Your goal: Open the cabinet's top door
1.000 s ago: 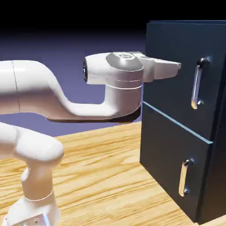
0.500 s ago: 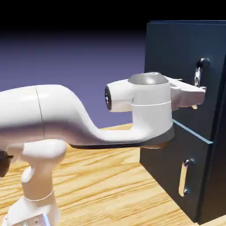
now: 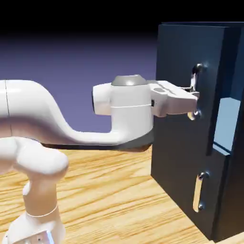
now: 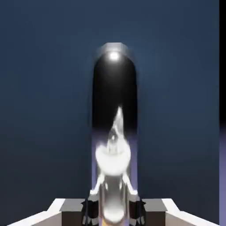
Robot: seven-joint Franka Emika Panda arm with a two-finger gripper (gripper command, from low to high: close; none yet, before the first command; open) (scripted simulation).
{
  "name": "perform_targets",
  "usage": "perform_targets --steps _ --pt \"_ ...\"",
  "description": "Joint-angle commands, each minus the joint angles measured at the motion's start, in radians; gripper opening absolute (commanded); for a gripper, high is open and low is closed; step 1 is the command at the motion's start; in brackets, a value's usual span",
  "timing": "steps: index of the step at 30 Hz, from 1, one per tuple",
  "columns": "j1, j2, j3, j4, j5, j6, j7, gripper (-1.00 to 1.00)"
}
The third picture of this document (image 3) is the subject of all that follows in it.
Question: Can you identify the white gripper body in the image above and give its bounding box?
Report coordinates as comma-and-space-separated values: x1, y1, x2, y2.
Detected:
151, 80, 200, 117

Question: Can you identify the long curved silver door handle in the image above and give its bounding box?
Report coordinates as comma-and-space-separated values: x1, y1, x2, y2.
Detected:
187, 63, 204, 121

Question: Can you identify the dark blue tall cabinet door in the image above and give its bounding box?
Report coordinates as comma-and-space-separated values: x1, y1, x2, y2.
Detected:
152, 22, 230, 156

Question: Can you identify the dark blue short cabinet door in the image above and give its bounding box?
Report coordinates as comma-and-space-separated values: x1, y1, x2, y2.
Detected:
150, 118, 231, 242

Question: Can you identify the dark blue cabinet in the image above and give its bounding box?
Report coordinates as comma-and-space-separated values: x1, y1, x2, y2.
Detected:
150, 21, 244, 244

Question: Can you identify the short curved silver door handle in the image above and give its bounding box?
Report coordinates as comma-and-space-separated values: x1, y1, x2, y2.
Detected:
193, 171, 210, 213

